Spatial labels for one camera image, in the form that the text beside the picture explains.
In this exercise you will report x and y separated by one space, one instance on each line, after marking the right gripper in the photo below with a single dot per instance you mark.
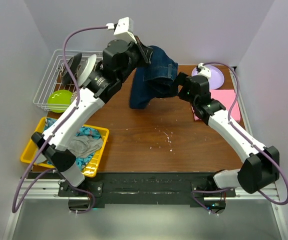
179 80

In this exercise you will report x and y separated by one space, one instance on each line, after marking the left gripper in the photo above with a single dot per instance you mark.
145 50

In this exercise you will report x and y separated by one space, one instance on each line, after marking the dark blue denim jeans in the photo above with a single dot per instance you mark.
154 81

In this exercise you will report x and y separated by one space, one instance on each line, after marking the pink t-shirt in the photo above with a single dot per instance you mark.
221 100

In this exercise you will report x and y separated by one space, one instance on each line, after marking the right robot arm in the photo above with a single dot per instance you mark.
259 163

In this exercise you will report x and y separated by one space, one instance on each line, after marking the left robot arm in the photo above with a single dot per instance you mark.
53 143

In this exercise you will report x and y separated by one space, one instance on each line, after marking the lilac plastic plate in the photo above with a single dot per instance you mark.
217 77

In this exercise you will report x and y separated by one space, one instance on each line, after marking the white plate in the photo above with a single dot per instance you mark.
85 69

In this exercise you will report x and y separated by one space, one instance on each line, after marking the patterned ceramic cup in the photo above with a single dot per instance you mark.
74 96

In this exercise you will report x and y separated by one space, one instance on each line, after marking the green plastic bowl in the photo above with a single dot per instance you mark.
59 101

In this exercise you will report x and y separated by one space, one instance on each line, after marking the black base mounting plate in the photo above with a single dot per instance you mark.
156 188

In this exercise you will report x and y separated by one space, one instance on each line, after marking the grey cloth garment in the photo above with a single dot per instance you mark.
83 146

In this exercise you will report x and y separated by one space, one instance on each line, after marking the blue patterned cloth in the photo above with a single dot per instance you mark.
86 131

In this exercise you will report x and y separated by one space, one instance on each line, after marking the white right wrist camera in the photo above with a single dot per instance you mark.
203 71

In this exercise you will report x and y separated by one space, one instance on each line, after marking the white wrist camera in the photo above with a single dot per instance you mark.
203 71
123 29

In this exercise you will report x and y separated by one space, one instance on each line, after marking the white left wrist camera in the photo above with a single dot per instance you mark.
123 29

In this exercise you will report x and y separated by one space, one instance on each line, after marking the white wire dish rack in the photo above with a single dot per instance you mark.
51 82

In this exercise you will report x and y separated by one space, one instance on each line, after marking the aluminium frame rail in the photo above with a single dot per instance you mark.
47 207

